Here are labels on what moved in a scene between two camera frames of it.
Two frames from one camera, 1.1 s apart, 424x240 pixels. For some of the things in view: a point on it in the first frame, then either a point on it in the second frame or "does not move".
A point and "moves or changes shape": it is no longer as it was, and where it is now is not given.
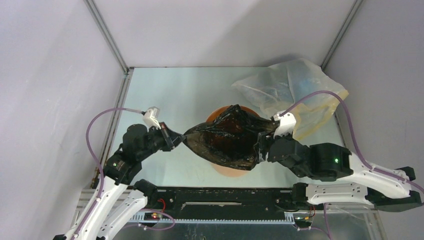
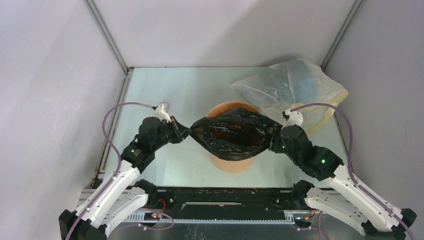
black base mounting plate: (225, 204) does not move
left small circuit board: (152, 216) does not move
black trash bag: (231, 139) moves or changes shape
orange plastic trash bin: (223, 169) moves or changes shape
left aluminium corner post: (126, 69) does not move
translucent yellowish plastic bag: (299, 87) does not move
